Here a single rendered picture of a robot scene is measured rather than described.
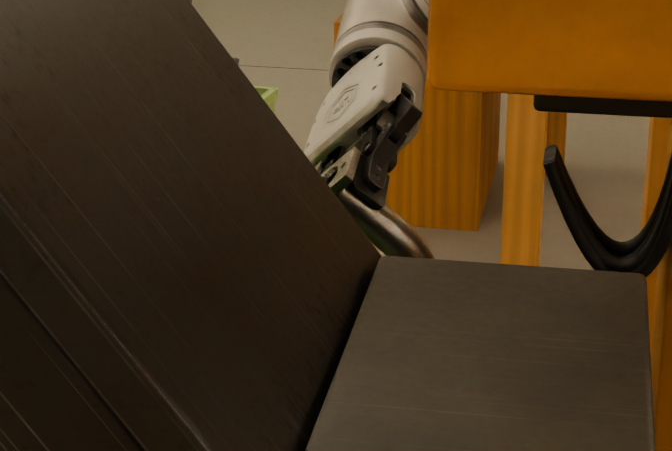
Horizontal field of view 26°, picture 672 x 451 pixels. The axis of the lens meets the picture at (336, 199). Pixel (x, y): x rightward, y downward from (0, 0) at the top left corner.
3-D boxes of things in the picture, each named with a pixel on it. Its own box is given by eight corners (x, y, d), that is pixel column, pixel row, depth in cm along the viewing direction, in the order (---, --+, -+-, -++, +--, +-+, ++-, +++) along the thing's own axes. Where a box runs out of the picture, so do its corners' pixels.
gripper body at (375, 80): (306, 84, 126) (285, 162, 118) (384, 14, 121) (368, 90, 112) (370, 135, 129) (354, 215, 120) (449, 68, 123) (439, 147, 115)
